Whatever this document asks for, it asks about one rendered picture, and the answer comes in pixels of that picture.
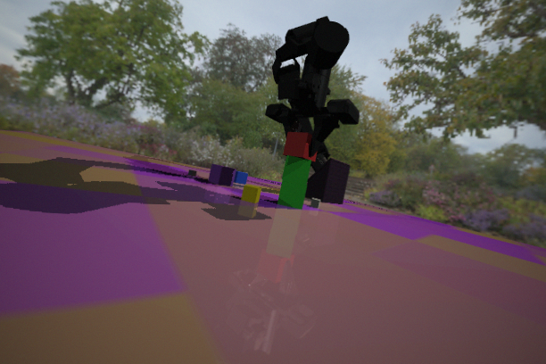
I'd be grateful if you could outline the blue cube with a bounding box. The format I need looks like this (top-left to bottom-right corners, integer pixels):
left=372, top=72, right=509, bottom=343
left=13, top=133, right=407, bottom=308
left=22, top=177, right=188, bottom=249
left=234, top=171, right=248, bottom=184

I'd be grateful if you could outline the red block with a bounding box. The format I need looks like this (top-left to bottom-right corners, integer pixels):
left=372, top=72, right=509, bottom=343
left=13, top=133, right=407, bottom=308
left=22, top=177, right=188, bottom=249
left=283, top=132, right=317, bottom=161

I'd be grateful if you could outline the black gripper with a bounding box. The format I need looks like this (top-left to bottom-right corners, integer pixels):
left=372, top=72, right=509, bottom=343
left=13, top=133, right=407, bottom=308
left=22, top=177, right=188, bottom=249
left=265, top=74, right=360, bottom=157

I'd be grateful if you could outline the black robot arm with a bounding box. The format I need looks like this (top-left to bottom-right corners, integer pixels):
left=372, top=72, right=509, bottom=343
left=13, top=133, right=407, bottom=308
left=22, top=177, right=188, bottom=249
left=272, top=16, right=350, bottom=172

